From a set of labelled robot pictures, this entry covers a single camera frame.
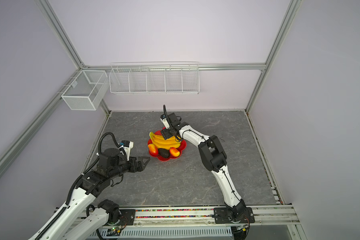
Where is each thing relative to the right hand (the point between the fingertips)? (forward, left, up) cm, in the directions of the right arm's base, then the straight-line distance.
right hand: (167, 130), depth 101 cm
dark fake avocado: (-16, +1, -1) cm, 17 cm away
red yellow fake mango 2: (-15, +8, 0) cm, 17 cm away
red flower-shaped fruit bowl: (-11, -10, -3) cm, 15 cm away
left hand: (-28, +9, +12) cm, 32 cm away
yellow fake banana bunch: (-9, +1, -2) cm, 10 cm away
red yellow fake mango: (-17, -6, 0) cm, 18 cm away
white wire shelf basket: (+25, +8, +25) cm, 36 cm away
